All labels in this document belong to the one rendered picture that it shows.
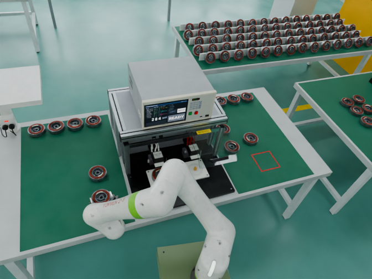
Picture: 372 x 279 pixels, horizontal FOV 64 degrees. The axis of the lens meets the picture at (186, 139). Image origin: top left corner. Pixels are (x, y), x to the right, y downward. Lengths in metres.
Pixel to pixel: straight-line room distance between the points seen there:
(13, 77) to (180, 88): 1.01
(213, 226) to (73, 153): 1.14
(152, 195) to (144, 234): 1.47
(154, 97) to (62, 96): 2.29
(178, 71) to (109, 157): 0.75
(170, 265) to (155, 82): 0.99
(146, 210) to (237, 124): 1.42
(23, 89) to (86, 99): 1.80
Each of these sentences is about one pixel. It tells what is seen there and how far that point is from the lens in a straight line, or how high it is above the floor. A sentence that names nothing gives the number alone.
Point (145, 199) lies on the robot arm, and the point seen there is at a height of 1.36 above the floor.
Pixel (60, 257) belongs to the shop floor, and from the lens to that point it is 2.62.
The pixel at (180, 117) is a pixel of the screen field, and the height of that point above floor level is 1.17.
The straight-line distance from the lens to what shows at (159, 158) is 1.86.
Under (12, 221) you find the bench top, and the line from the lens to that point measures 1.97.
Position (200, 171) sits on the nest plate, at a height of 0.78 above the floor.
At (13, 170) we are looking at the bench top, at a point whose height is 0.75.
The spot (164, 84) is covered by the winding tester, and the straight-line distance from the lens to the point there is 1.75.
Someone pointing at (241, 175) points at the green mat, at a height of 0.75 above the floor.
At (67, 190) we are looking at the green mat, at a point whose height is 0.75.
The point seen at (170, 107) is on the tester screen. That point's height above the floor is 1.26.
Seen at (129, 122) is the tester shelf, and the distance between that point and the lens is 1.80.
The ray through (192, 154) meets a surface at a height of 0.89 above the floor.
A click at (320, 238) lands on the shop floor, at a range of 2.99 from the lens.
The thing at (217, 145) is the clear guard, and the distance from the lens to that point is 1.79.
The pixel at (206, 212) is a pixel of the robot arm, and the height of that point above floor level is 1.18.
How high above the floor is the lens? 2.37
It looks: 47 degrees down
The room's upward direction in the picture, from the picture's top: 9 degrees clockwise
